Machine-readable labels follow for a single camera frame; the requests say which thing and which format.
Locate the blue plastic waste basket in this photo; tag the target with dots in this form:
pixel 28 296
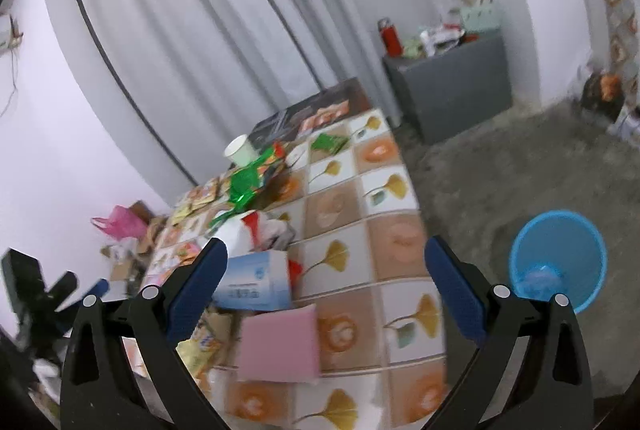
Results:
pixel 570 243

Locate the dark snack box on floor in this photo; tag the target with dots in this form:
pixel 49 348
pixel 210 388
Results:
pixel 603 94

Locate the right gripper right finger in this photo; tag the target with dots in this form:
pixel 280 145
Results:
pixel 553 388

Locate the small green candy packet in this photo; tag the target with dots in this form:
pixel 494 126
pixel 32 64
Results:
pixel 330 144

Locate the patterned tablecloth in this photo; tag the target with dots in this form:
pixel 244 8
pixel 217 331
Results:
pixel 357 253

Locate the white paper cup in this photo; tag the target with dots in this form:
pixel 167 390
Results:
pixel 240 151

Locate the dark printed box behind table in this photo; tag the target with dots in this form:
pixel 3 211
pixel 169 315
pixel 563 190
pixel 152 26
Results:
pixel 285 125

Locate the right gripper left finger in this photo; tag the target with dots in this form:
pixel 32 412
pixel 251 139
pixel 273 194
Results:
pixel 98 389

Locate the pink plastic bag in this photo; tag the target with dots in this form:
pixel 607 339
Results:
pixel 121 223

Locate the grey cabinet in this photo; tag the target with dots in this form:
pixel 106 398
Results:
pixel 451 92

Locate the blue tissue box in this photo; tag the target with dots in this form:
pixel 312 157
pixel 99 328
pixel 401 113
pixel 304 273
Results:
pixel 258 282

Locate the cardboard box on floor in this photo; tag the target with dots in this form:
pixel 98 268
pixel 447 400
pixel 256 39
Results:
pixel 130 257

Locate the red thermos bottle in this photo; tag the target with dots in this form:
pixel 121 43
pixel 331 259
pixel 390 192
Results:
pixel 390 38

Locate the green snack bag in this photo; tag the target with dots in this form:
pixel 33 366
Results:
pixel 247 183

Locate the yellow orange snack bag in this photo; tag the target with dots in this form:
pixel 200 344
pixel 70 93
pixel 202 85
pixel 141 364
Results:
pixel 208 343

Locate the pink cloth pack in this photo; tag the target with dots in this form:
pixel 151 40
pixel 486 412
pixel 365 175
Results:
pixel 281 347

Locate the mint green organizer basket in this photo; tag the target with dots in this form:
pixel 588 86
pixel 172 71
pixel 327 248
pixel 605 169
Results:
pixel 480 18

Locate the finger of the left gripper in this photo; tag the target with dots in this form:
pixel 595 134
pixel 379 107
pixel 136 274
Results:
pixel 99 289

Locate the white paper trash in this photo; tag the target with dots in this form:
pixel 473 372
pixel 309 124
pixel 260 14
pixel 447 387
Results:
pixel 541 283

